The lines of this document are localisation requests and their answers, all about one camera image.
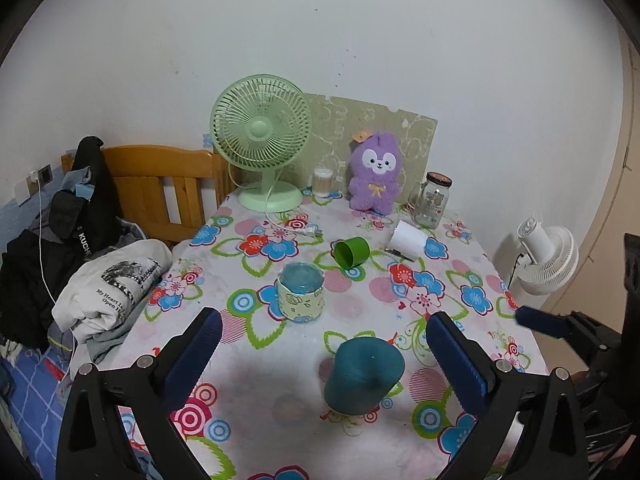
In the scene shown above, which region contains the cotton swab container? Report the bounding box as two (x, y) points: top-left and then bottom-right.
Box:
(312, 166), (337, 197)

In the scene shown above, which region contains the green plastic cup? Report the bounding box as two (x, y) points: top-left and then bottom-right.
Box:
(332, 237), (371, 270)

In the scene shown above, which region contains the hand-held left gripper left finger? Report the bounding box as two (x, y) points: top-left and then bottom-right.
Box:
(56, 307), (224, 480)

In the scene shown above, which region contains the purple plush toy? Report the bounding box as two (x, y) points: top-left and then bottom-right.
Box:
(347, 130), (401, 211)

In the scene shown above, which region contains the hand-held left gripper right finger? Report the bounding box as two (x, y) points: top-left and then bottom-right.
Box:
(425, 311), (592, 480)

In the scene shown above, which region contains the grey clothing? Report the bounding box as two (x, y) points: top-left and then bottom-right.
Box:
(47, 320), (138, 366)

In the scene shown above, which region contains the glass jar with lid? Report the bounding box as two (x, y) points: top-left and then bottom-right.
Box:
(413, 172), (454, 228)

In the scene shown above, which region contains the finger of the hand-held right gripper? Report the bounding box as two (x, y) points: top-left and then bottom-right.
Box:
(515, 305), (603, 353)

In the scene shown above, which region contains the black jacket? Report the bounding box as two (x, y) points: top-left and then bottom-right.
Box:
(0, 136), (126, 350)

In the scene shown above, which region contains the green desk fan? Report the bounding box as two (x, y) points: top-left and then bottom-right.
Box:
(209, 73), (314, 214)

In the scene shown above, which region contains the wooden bed headboard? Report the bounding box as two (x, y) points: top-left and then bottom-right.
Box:
(60, 144), (237, 247)

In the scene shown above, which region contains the blue checked blanket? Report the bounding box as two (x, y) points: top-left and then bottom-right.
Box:
(0, 345), (76, 471)

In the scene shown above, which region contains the green patterned board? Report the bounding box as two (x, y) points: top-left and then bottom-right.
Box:
(302, 92), (439, 206)

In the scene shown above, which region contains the white fan power cable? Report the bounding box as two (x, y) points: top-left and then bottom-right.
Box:
(264, 180), (324, 241)

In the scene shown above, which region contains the floral wrapped cup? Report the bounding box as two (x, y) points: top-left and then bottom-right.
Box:
(274, 262), (326, 322)

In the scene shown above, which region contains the teal plastic cup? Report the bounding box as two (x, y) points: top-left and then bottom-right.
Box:
(323, 337), (405, 415)

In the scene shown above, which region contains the white printed t-shirt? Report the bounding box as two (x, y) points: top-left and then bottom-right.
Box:
(51, 239), (174, 333)

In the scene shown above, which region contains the white standing fan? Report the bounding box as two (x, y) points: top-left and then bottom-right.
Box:
(507, 217), (580, 297)

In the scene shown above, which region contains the white charger cable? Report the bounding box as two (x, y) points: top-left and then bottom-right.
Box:
(30, 170), (81, 386)

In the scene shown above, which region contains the white cup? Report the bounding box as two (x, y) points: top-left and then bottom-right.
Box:
(389, 219), (429, 261)

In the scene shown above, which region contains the floral tablecloth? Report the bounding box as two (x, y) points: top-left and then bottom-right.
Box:
(107, 189), (552, 480)

